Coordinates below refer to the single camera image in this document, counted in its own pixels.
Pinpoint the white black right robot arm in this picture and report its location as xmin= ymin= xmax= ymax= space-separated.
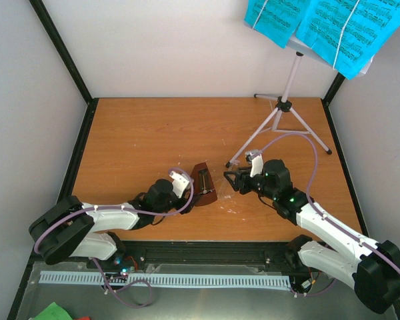
xmin=223 ymin=157 xmax=400 ymax=314

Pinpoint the black front mounting rail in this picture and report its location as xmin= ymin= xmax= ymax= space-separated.
xmin=123 ymin=241 xmax=292 ymax=273

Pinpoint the brown wooden metronome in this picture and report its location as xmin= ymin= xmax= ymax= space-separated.
xmin=190 ymin=162 xmax=217 ymax=207

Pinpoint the left blue sheet music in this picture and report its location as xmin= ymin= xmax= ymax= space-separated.
xmin=244 ymin=0 xmax=310 ymax=49

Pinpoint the green paper sheet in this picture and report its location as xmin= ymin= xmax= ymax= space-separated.
xmin=29 ymin=302 xmax=73 ymax=320

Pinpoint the red paper piece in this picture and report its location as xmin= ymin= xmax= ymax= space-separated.
xmin=75 ymin=316 xmax=92 ymax=320

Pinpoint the clear acrylic metronome cover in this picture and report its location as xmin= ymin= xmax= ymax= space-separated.
xmin=217 ymin=177 xmax=235 ymax=201

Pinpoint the black aluminium frame post right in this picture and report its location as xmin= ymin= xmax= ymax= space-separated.
xmin=321 ymin=73 xmax=345 ymax=105

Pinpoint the light blue slotted cable duct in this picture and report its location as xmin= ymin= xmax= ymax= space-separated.
xmin=38 ymin=271 xmax=291 ymax=291

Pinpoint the right blue sheet music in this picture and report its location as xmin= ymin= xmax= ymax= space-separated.
xmin=295 ymin=1 xmax=400 ymax=80

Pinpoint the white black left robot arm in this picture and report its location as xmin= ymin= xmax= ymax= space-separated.
xmin=29 ymin=172 xmax=195 ymax=269

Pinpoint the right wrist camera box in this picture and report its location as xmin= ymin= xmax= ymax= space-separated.
xmin=245 ymin=149 xmax=263 ymax=177

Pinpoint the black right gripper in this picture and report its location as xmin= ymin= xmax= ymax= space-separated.
xmin=224 ymin=167 xmax=277 ymax=201

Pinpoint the black aluminium frame post left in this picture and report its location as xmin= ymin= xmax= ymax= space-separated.
xmin=28 ymin=0 xmax=95 ymax=101

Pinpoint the black aluminium frame post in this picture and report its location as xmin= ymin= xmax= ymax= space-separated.
xmin=28 ymin=0 xmax=95 ymax=101
xmin=321 ymin=73 xmax=345 ymax=105

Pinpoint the blue sheet music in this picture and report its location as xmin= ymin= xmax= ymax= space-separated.
xmin=244 ymin=0 xmax=310 ymax=49
xmin=295 ymin=1 xmax=400 ymax=80

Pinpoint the white tripod music stand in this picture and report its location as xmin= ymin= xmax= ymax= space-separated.
xmin=225 ymin=35 xmax=374 ymax=168

